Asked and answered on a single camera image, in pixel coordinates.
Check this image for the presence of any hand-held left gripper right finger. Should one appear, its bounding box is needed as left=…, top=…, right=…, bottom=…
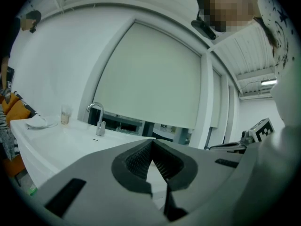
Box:
left=150, top=139, right=245, bottom=223

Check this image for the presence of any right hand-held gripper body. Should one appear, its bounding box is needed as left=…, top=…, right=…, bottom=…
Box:
left=241, top=117, right=275, bottom=148

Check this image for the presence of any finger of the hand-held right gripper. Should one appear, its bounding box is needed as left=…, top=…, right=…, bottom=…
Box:
left=227, top=147, right=247, bottom=154
left=210, top=142, right=245, bottom=149

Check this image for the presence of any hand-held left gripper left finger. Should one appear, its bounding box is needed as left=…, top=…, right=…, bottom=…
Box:
left=32, top=138, right=170, bottom=226

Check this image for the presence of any narrow white roller blind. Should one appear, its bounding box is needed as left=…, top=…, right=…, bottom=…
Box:
left=209, top=69, right=222, bottom=129

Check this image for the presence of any ceiling tube light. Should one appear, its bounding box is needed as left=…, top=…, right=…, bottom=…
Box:
left=260, top=78, right=278, bottom=86

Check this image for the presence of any chrome faucet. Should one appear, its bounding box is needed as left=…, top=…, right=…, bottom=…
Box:
left=84, top=102, right=107, bottom=137

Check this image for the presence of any white vanity cabinet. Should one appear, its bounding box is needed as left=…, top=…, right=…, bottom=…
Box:
left=10, top=116, right=156, bottom=190

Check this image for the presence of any clear glass cup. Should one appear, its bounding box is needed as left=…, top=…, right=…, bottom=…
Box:
left=60, top=104, right=73, bottom=125

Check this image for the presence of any white plate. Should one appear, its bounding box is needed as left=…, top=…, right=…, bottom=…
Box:
left=24, top=113, right=59, bottom=130

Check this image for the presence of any orange sofa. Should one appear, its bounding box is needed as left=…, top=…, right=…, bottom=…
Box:
left=0, top=93, right=32, bottom=180

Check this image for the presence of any white polka dot shirt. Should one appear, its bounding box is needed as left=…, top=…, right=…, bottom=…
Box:
left=255, top=0, right=301, bottom=129

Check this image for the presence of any wide white roller blind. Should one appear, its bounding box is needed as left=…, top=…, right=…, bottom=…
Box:
left=92, top=21, right=203, bottom=130

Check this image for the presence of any black white striped blanket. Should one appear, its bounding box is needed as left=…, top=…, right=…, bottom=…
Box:
left=0, top=90, right=38, bottom=161

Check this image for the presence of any orange cushion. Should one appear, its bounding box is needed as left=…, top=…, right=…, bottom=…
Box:
left=4, top=97, right=32, bottom=123

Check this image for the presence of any person's head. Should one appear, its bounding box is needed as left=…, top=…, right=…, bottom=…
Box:
left=196, top=0, right=258, bottom=32

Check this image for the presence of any black head camera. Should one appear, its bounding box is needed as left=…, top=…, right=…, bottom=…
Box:
left=190, top=15, right=217, bottom=41

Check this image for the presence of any black wall screen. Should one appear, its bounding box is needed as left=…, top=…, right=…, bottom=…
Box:
left=6, top=66, right=15, bottom=82

